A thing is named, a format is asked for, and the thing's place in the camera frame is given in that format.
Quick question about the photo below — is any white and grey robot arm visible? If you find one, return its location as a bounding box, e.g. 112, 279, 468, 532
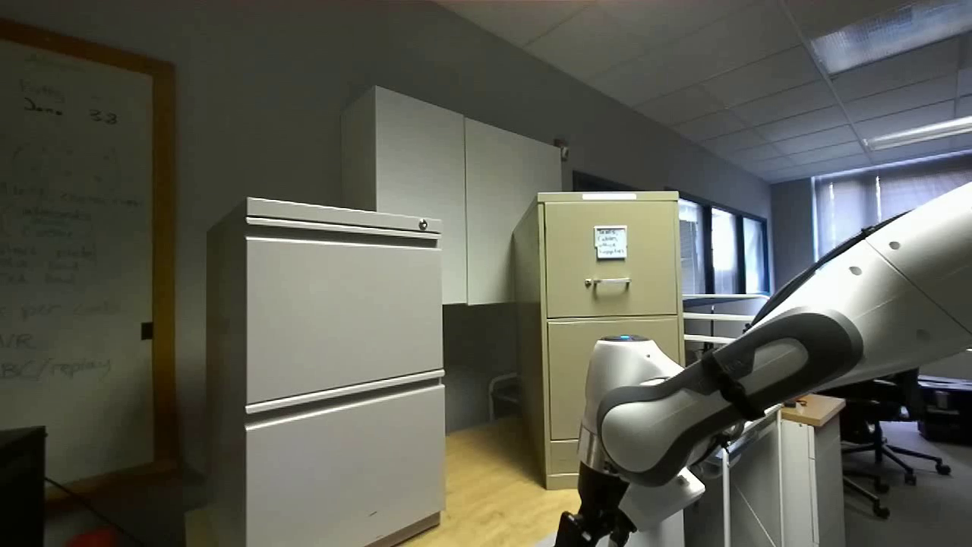
557, 186, 972, 547

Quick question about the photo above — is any black box at left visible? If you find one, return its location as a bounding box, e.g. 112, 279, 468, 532
0, 429, 47, 547

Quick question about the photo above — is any white cart with wood top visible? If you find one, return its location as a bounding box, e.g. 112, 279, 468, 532
685, 396, 846, 547

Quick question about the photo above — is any beige drawer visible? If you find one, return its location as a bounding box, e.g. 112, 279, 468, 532
539, 193, 681, 319
541, 316, 685, 490

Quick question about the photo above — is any top drawer metal handle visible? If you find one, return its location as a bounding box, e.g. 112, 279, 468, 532
583, 277, 633, 298

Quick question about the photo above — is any window with blinds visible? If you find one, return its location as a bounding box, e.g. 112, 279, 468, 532
813, 166, 972, 256

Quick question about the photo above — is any black office chair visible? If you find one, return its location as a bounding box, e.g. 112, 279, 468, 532
837, 368, 953, 523

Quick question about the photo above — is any beige vertical file cabinet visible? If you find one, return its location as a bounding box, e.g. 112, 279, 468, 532
512, 193, 685, 490

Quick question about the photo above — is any wood framed whiteboard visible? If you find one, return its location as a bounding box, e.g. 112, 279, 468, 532
0, 20, 179, 488

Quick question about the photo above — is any grey lateral file cabinet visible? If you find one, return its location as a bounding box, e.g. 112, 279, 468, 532
208, 198, 446, 547

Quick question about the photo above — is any ceiling fluorescent light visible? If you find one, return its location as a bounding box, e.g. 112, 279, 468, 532
867, 115, 972, 152

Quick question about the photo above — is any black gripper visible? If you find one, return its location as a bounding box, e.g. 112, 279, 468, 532
557, 467, 635, 547

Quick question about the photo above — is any white label card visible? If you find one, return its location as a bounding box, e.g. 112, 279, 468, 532
594, 224, 628, 262

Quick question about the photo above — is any white overhead wall cabinet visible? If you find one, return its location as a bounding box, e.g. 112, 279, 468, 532
342, 90, 562, 308

